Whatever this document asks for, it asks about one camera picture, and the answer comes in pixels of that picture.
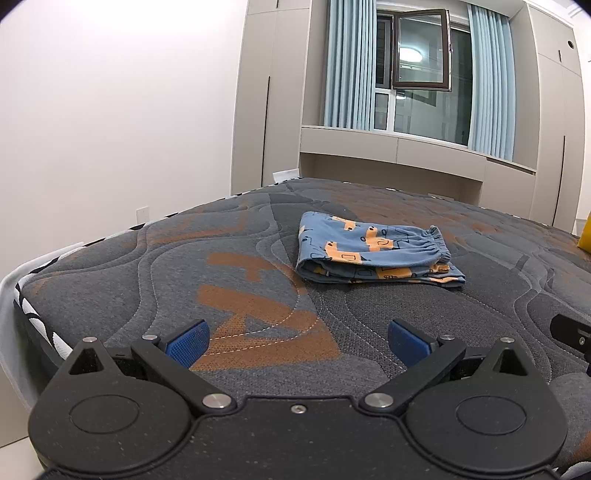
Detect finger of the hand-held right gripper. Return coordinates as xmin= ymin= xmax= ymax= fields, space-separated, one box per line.
xmin=549 ymin=313 xmax=591 ymax=357

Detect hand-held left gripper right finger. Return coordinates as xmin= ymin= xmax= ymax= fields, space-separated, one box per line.
xmin=359 ymin=318 xmax=533 ymax=416

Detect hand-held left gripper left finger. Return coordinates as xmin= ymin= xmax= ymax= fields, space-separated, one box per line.
xmin=67 ymin=318 xmax=239 ymax=415

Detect blue pants with orange print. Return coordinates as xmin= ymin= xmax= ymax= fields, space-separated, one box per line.
xmin=294 ymin=211 xmax=467 ymax=290

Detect grey quilted mattress orange pattern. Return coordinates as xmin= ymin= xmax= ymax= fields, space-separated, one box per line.
xmin=14 ymin=178 xmax=591 ymax=480

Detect white mattress cover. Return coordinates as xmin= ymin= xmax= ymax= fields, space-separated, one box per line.
xmin=0 ymin=240 xmax=84 ymax=407

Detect beige window bench cabinet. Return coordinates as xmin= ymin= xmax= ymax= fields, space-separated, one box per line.
xmin=298 ymin=124 xmax=537 ymax=208

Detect beige tall wardrobe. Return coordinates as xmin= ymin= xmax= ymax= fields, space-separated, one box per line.
xmin=230 ymin=0 xmax=329 ymax=198
xmin=480 ymin=0 xmax=591 ymax=234

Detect light blue curtain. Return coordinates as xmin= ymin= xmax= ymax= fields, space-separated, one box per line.
xmin=322 ymin=0 xmax=379 ymax=131
xmin=466 ymin=4 xmax=518 ymax=162

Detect window with dark frame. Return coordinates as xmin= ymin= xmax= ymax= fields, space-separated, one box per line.
xmin=373 ymin=8 xmax=474 ymax=147

